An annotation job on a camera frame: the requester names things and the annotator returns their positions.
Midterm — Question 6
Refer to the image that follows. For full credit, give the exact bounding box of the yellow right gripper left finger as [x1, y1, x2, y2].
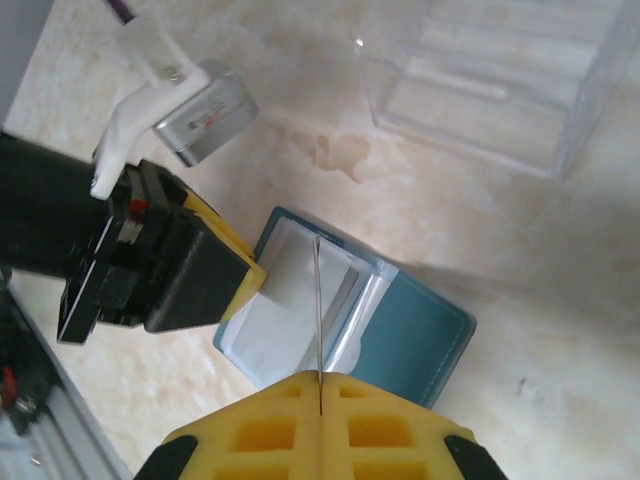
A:
[132, 372, 321, 480]

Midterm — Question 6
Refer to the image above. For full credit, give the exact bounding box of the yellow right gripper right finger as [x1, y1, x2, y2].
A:
[322, 372, 509, 480]

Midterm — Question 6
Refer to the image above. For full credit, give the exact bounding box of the teal leather card holder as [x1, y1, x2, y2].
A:
[212, 205, 479, 412]

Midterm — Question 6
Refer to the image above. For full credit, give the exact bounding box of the clear plastic box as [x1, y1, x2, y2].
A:
[352, 0, 640, 181]

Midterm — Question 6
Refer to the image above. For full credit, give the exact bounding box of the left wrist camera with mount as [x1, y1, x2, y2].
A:
[89, 13, 260, 201]

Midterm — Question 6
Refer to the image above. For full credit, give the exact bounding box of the long aluminium mounting rail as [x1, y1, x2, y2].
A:
[0, 279, 134, 480]

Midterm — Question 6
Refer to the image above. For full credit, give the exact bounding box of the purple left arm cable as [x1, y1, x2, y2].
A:
[102, 0, 139, 26]

